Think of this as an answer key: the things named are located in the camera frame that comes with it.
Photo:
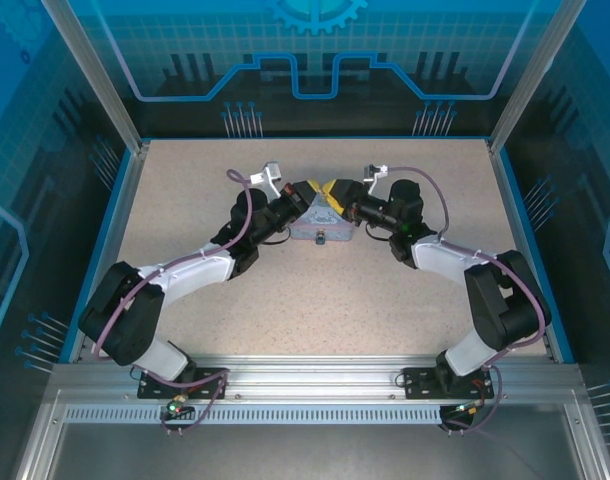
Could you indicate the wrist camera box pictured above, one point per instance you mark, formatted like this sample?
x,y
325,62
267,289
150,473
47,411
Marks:
x,y
271,172
375,172

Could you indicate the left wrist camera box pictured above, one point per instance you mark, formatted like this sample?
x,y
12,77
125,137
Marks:
x,y
271,172

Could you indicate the aluminium frame post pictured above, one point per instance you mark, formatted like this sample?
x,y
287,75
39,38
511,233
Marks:
x,y
95,75
535,65

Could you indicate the blue table side rim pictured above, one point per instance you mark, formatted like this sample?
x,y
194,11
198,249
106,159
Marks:
x,y
525,225
110,225

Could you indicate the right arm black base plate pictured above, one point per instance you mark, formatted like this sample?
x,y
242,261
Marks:
x,y
420,382

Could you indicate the metal tray frame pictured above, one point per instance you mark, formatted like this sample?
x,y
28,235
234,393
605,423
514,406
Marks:
x,y
310,450

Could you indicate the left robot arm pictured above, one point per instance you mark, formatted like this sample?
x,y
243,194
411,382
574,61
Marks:
x,y
130,320

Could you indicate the cartoon print tin box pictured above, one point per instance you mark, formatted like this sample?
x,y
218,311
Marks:
x,y
325,220

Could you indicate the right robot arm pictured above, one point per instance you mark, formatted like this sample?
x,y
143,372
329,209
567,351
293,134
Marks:
x,y
500,310

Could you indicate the small padlock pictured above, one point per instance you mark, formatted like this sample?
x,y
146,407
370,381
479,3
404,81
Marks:
x,y
320,237

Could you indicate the small led circuit board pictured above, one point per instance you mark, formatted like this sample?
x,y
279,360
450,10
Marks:
x,y
177,407
470,410

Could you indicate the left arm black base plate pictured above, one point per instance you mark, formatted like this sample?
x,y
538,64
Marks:
x,y
152,387

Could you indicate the aluminium mounting rail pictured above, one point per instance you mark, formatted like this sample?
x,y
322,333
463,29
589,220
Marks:
x,y
310,380

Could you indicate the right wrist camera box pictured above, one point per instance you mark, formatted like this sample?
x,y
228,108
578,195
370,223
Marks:
x,y
375,172

